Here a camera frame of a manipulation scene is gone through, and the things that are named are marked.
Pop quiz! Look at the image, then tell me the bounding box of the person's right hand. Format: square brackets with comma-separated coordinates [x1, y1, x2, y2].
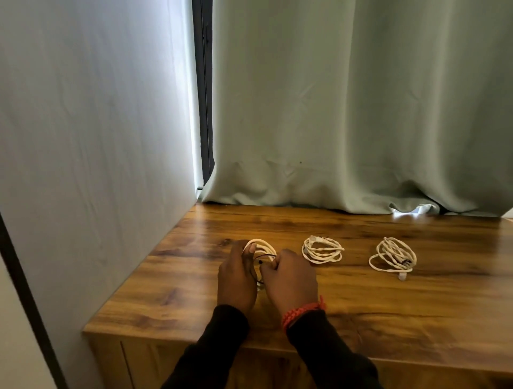
[259, 248, 320, 320]

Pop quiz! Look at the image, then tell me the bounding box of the person's left hand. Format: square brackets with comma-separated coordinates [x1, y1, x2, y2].
[217, 239, 259, 315]

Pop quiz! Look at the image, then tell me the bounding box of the white cable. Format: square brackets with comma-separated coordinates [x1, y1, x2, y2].
[242, 238, 278, 289]
[301, 235, 345, 265]
[368, 236, 418, 281]

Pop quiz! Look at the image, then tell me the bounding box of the person's right forearm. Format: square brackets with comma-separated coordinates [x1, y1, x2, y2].
[286, 310, 385, 389]

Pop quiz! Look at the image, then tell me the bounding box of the person's left forearm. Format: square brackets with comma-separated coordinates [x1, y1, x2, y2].
[160, 304, 251, 389]

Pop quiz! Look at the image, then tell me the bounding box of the wooden cabinet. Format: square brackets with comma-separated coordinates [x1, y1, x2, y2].
[82, 202, 513, 389]

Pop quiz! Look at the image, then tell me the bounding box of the white side panel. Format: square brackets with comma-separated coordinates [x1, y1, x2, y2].
[0, 0, 203, 389]

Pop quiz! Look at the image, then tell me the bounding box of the grey-green curtain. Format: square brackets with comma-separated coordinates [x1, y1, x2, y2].
[200, 0, 513, 217]

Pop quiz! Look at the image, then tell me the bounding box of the red braided bracelet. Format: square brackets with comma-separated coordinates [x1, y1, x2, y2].
[280, 295, 328, 332]

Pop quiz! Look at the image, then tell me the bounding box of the black window frame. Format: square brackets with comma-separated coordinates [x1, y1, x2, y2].
[191, 0, 215, 185]

